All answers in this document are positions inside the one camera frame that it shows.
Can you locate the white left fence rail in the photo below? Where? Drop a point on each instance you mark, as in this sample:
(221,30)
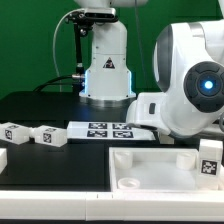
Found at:
(3,159)

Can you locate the white front fence rail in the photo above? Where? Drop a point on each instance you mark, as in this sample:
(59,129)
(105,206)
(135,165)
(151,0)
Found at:
(125,206)

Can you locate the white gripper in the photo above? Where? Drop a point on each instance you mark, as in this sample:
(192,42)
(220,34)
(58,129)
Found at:
(151,111)

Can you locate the white fence rail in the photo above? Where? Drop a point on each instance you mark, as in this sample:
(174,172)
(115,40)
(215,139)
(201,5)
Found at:
(3,159)
(125,206)

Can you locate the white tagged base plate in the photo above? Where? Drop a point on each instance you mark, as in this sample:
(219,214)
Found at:
(106,131)

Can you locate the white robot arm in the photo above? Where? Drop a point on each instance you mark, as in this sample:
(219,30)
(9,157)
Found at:
(188,63)

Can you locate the white square tabletop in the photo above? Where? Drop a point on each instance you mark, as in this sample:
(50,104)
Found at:
(155,169)

